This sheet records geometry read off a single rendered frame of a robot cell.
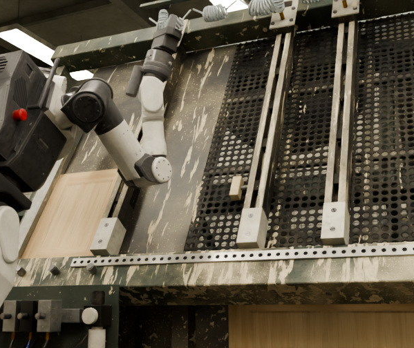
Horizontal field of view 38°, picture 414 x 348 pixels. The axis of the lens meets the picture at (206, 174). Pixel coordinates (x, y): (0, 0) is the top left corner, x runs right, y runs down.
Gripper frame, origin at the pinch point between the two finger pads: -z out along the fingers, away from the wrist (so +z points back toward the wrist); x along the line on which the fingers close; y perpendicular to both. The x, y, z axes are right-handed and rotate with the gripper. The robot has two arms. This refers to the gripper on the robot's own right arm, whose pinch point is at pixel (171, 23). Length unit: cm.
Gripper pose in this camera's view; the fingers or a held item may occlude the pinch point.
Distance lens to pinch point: 194.7
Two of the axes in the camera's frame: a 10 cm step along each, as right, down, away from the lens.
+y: 8.0, 3.2, 5.1
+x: -5.4, 0.0, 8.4
